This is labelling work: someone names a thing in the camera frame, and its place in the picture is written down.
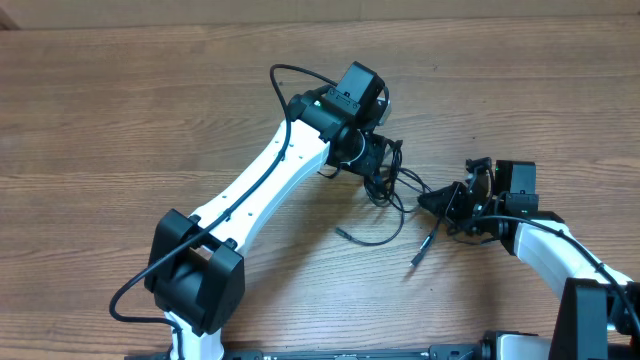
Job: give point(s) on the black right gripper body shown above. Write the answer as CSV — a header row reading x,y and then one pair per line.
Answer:
x,y
464,208

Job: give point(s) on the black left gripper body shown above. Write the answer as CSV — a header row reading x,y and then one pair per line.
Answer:
x,y
367,160

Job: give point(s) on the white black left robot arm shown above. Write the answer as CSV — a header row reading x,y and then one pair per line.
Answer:
x,y
198,276

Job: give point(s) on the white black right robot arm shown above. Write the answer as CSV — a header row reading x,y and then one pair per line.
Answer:
x,y
598,316

